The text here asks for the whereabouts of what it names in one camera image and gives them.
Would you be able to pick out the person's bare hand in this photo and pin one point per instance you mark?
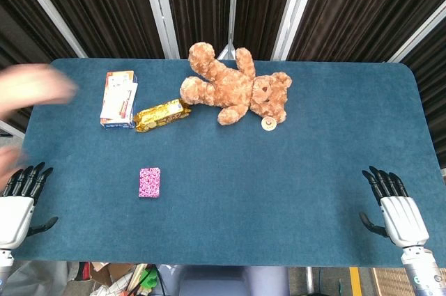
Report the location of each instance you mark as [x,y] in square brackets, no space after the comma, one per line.
[29,88]
[8,163]

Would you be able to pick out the gold biscuit pack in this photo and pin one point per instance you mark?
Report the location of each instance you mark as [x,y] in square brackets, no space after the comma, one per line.
[162,116]

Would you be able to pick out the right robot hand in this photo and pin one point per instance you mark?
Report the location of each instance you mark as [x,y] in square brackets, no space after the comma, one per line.
[402,219]

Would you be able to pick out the thin white frame post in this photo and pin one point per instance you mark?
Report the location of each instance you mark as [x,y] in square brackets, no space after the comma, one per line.
[232,14]

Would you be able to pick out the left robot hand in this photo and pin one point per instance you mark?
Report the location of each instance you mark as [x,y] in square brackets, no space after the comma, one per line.
[15,217]

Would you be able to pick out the dark brown curtain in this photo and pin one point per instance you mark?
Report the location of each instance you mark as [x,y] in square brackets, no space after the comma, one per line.
[348,7]

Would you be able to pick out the brown cardboard box with clutter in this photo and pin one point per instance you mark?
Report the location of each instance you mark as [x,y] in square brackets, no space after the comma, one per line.
[111,280]

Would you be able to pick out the green plastic item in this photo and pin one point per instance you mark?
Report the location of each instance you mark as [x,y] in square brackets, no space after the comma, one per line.
[150,276]

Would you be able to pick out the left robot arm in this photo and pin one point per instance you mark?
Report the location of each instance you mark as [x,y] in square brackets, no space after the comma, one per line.
[4,264]

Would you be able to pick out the round white teddy tag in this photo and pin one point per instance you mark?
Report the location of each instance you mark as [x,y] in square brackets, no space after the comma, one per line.
[269,124]

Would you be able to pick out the white blue orange box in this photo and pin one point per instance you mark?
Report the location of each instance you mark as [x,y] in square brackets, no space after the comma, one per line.
[117,99]

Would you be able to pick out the brown teddy bear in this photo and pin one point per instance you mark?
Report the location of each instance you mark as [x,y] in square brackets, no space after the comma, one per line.
[231,88]

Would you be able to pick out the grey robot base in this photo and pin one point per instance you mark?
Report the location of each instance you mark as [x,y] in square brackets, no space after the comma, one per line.
[223,280]

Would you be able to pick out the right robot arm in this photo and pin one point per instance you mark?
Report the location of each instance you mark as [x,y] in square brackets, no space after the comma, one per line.
[420,270]

